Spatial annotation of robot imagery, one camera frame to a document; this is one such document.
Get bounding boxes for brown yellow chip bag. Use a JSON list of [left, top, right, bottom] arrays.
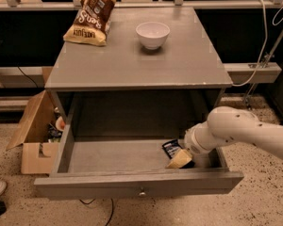
[[63, 0, 117, 46]]

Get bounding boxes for black floor cable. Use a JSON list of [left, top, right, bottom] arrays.
[[78, 198, 115, 226]]

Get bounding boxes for grey open drawer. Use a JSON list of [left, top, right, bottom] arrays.
[[33, 95, 245, 202]]

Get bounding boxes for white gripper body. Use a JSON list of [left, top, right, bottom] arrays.
[[184, 122, 218, 155]]

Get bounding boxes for grey wooden cabinet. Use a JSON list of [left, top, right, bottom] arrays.
[[46, 7, 232, 121]]

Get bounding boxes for open cardboard box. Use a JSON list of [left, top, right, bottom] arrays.
[[5, 66, 61, 175]]

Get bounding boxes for white ceramic bowl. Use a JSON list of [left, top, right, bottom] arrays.
[[136, 22, 170, 50]]

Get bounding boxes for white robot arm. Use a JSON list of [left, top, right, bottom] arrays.
[[162, 106, 283, 169]]

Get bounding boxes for dark blue rxbar wrapper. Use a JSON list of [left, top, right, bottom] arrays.
[[162, 139, 195, 169]]

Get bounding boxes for items inside cardboard box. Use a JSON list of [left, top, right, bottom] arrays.
[[48, 107, 65, 142]]

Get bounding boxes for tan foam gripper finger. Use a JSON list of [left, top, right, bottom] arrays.
[[166, 149, 192, 169]]

